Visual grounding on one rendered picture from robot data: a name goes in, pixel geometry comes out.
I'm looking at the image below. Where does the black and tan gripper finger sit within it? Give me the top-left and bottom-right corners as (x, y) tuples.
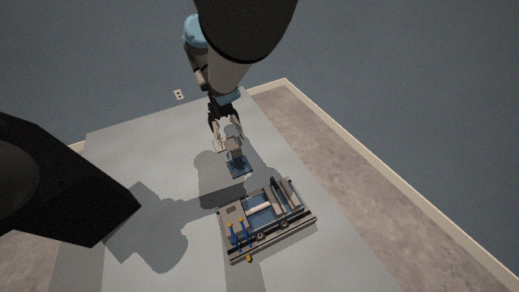
(208, 113), (223, 149)
(229, 109), (245, 140)

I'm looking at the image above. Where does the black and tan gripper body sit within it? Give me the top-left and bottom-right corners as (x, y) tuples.
(200, 83), (234, 120)

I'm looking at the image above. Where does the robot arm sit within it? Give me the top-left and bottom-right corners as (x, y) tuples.
(0, 0), (298, 220)

